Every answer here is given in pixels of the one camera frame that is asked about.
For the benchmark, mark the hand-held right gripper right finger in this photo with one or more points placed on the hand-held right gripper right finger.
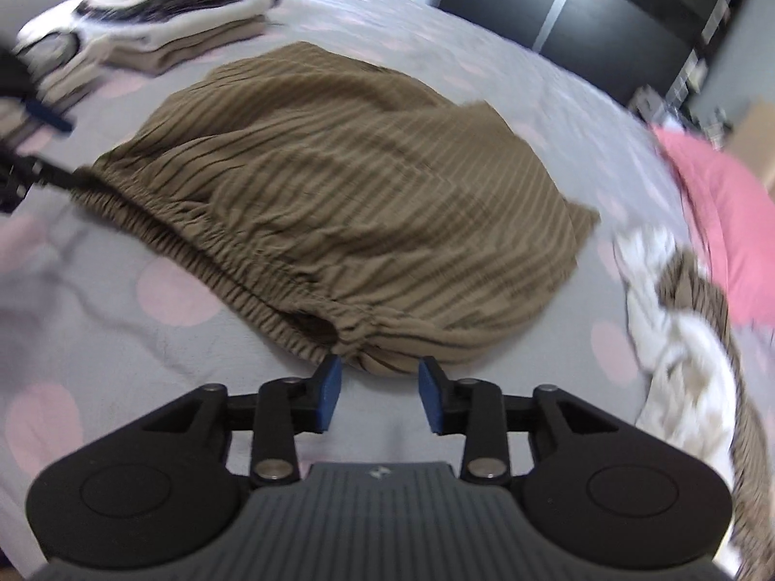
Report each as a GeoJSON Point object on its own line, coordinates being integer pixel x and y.
{"type": "Point", "coordinates": [428, 398]}

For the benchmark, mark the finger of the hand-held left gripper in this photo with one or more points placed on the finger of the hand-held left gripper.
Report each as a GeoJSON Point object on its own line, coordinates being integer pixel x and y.
{"type": "Point", "coordinates": [47, 115]}
{"type": "Point", "coordinates": [51, 174]}

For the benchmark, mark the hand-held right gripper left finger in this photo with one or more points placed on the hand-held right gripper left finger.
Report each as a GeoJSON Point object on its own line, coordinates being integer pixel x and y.
{"type": "Point", "coordinates": [329, 396]}

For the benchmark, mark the olive ribbed skirt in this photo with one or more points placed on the olive ribbed skirt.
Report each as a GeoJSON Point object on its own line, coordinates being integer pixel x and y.
{"type": "Point", "coordinates": [363, 193]}

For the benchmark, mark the white folded garment dark print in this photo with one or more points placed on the white folded garment dark print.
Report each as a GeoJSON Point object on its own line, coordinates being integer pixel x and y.
{"type": "Point", "coordinates": [57, 51]}

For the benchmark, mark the tan folded garment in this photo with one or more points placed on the tan folded garment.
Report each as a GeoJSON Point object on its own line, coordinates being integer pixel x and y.
{"type": "Point", "coordinates": [187, 45]}

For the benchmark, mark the grey pink-dotted bed sheet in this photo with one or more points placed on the grey pink-dotted bed sheet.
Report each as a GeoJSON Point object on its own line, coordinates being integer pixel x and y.
{"type": "Point", "coordinates": [181, 339]}

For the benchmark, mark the white black striped folded garment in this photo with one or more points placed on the white black striped folded garment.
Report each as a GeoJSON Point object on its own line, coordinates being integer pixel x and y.
{"type": "Point", "coordinates": [175, 9]}

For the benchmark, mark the white crumpled garment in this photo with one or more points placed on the white crumpled garment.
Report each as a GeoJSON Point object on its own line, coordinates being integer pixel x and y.
{"type": "Point", "coordinates": [678, 345]}

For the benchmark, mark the brown striped crumpled garment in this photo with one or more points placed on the brown striped crumpled garment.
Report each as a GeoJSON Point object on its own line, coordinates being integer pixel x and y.
{"type": "Point", "coordinates": [705, 296]}

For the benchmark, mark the pink pillow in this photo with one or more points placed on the pink pillow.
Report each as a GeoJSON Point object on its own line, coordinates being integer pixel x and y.
{"type": "Point", "coordinates": [729, 212]}

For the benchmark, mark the black wardrobe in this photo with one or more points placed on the black wardrobe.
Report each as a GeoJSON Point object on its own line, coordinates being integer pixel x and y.
{"type": "Point", "coordinates": [605, 18]}

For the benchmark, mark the cardboard box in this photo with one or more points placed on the cardboard box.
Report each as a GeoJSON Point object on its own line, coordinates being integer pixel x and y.
{"type": "Point", "coordinates": [754, 130]}

